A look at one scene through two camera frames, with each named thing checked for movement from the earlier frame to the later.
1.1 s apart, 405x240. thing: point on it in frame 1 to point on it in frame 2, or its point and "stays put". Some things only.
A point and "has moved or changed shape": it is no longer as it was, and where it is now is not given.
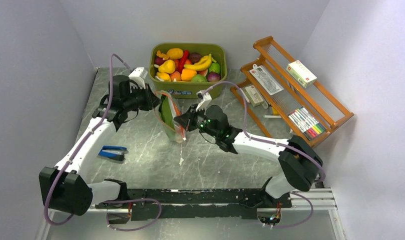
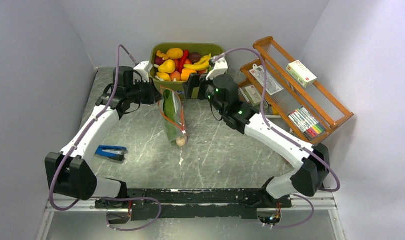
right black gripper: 187,122 to 195,80
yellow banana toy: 203,64 stays put
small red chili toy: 183,60 stays put
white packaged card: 266,80 stays put
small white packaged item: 254,97 stays put
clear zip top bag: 169,109 has moved or changed shape
